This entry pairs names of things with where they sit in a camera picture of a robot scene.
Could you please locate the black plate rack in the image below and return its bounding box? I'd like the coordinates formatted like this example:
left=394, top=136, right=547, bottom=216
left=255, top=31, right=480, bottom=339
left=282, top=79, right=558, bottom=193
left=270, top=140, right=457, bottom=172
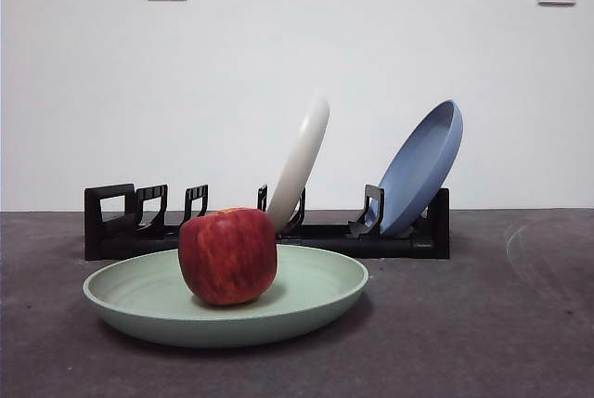
left=84, top=183, right=451, bottom=262

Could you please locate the red apple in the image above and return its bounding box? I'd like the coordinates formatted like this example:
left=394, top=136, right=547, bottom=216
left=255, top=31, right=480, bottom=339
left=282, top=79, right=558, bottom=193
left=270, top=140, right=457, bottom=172
left=178, top=206, right=279, bottom=307

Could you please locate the blue round plate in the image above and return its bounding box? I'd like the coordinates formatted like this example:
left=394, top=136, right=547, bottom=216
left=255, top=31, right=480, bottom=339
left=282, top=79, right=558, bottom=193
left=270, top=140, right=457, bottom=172
left=378, top=99, right=464, bottom=237

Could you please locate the green round plate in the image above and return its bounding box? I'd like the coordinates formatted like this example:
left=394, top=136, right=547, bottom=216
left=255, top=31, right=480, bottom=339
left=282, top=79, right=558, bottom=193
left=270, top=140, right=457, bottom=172
left=83, top=243, right=370, bottom=349

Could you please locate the cream white round plate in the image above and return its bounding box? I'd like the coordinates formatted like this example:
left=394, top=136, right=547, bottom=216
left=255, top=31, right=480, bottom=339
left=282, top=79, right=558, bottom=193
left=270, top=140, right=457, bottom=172
left=265, top=94, right=331, bottom=234

